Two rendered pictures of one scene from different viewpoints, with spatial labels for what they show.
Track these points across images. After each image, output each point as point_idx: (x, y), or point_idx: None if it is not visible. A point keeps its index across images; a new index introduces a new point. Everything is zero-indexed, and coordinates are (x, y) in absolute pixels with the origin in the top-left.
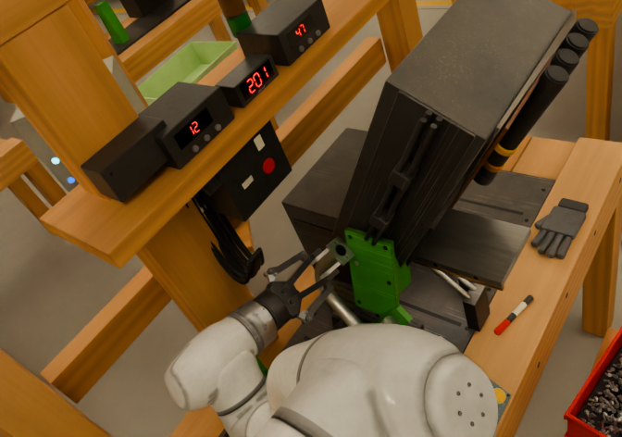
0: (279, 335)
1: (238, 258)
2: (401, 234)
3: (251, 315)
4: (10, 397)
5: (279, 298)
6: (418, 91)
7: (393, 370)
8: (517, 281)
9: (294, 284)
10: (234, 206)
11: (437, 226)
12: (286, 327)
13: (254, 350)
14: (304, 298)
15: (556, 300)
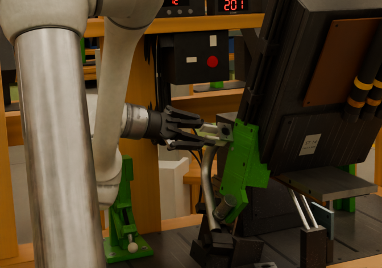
0: (162, 230)
1: None
2: (264, 118)
3: (135, 106)
4: None
5: (160, 114)
6: None
7: None
8: (367, 263)
9: (200, 215)
10: (174, 68)
11: (313, 168)
12: (171, 229)
13: (122, 122)
14: (199, 222)
15: None
